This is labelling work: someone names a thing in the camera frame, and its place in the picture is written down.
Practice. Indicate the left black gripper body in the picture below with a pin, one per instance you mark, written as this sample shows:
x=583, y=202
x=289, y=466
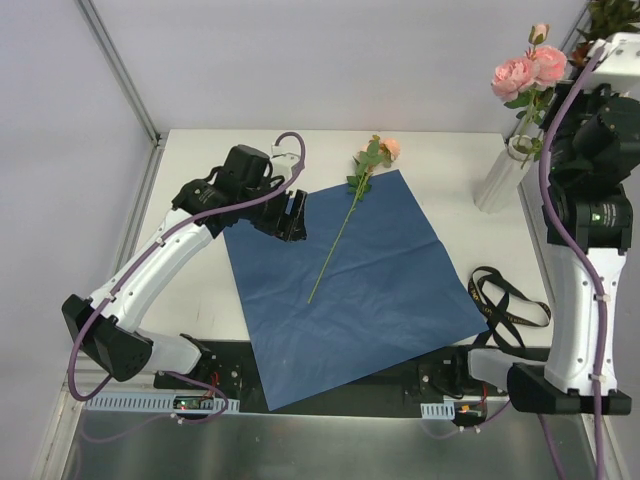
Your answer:
x=282, y=216

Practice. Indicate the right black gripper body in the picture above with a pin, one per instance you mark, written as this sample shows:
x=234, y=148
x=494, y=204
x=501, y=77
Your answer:
x=596, y=152

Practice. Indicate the single pink rose stem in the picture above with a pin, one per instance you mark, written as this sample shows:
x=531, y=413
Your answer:
x=527, y=84

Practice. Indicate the orange brown flower stem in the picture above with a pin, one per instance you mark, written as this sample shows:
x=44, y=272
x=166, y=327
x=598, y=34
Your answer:
x=606, y=18

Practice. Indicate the blue wrapping paper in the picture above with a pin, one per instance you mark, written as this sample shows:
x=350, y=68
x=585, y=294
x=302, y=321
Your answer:
x=370, y=287

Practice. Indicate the pink artificial flower bunch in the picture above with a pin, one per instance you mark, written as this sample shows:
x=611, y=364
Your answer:
x=378, y=152

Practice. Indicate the black ribbon gold lettering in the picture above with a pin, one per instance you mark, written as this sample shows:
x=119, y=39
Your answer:
x=501, y=323

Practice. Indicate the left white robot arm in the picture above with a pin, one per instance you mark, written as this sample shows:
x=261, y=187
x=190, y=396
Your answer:
x=250, y=186

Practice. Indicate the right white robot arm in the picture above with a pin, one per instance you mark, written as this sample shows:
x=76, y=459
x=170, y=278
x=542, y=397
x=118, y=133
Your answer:
x=589, y=221

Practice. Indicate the white ribbed vase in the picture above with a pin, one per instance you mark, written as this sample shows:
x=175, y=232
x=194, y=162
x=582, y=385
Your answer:
x=499, y=187

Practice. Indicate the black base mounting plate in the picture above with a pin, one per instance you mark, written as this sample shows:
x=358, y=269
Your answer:
x=124, y=355

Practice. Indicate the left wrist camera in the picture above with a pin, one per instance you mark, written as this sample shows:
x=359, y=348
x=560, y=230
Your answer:
x=285, y=164

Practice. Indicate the left white cable duct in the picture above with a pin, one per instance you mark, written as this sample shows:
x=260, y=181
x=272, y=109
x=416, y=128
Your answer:
x=161, y=403

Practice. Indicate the white cable duct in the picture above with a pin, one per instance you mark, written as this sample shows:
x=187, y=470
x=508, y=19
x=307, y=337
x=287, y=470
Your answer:
x=438, y=411
x=161, y=403

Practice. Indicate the right white cable duct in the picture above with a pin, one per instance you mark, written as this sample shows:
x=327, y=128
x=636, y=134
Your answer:
x=438, y=411

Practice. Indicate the aluminium front rail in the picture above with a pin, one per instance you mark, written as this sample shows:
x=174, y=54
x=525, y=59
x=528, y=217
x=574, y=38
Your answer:
x=287, y=376

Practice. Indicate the left aluminium frame post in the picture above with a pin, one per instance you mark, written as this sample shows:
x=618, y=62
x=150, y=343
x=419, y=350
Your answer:
x=109, y=50

